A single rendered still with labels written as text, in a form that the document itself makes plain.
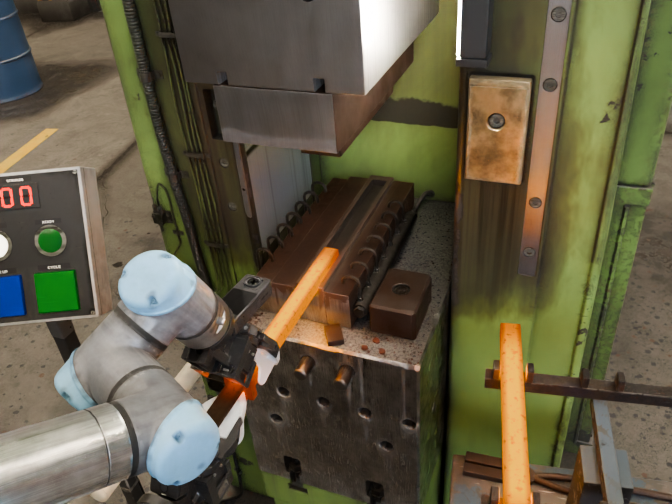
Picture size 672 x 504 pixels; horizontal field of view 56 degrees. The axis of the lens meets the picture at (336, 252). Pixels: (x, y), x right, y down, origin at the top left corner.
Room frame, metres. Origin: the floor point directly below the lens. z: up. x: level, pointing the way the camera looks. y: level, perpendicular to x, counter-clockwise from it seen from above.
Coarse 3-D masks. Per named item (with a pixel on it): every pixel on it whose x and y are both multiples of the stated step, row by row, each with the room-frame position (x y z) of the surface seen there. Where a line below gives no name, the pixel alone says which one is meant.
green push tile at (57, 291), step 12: (36, 276) 0.95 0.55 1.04; (48, 276) 0.95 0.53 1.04; (60, 276) 0.95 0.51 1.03; (72, 276) 0.95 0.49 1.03; (36, 288) 0.94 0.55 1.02; (48, 288) 0.94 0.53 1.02; (60, 288) 0.94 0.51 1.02; (72, 288) 0.94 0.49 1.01; (48, 300) 0.93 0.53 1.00; (60, 300) 0.93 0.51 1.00; (72, 300) 0.93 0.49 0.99; (48, 312) 0.92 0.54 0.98
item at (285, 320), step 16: (320, 256) 0.98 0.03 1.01; (336, 256) 0.99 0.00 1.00; (320, 272) 0.93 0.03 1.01; (304, 288) 0.88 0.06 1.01; (288, 304) 0.84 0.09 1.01; (304, 304) 0.85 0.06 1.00; (288, 320) 0.80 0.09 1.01; (272, 336) 0.76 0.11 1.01; (256, 368) 0.69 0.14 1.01; (224, 400) 0.63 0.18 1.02; (224, 416) 0.60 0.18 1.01
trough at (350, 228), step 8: (376, 184) 1.27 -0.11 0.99; (384, 184) 1.26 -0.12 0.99; (368, 192) 1.24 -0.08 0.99; (376, 192) 1.24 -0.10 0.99; (360, 200) 1.20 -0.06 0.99; (368, 200) 1.20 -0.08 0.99; (352, 208) 1.15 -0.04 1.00; (360, 208) 1.17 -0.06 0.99; (368, 208) 1.17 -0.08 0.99; (352, 216) 1.14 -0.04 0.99; (360, 216) 1.14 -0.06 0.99; (344, 224) 1.11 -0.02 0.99; (352, 224) 1.11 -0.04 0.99; (336, 232) 1.07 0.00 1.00; (344, 232) 1.09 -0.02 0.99; (352, 232) 1.08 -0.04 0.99; (336, 240) 1.06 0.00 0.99; (344, 240) 1.06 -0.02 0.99; (336, 248) 1.03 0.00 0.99
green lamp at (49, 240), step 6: (42, 234) 0.99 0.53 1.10; (48, 234) 0.99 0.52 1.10; (54, 234) 0.99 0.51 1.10; (42, 240) 0.99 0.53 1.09; (48, 240) 0.99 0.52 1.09; (54, 240) 0.99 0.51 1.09; (60, 240) 0.99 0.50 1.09; (42, 246) 0.98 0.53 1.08; (48, 246) 0.98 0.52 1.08; (54, 246) 0.98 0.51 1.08; (60, 246) 0.98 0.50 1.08; (48, 252) 0.98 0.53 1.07
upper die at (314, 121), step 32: (224, 96) 0.95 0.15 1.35; (256, 96) 0.92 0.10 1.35; (288, 96) 0.90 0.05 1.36; (320, 96) 0.88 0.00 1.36; (352, 96) 0.94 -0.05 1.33; (224, 128) 0.95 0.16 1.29; (256, 128) 0.93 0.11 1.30; (288, 128) 0.90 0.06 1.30; (320, 128) 0.88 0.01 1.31; (352, 128) 0.93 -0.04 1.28
